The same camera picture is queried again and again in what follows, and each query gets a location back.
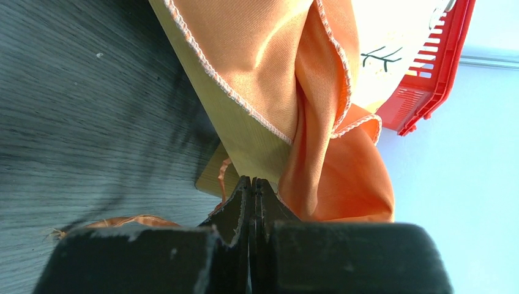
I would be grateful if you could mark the orange fruit print cushion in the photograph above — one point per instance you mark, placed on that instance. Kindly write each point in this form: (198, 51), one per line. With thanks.
(317, 72)

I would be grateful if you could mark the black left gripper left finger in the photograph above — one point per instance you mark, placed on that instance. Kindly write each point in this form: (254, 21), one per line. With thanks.
(225, 260)

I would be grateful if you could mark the red plastic shopping basket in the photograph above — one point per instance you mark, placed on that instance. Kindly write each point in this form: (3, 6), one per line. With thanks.
(430, 78)

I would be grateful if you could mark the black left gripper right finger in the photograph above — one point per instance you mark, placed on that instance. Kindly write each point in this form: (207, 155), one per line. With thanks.
(267, 209)

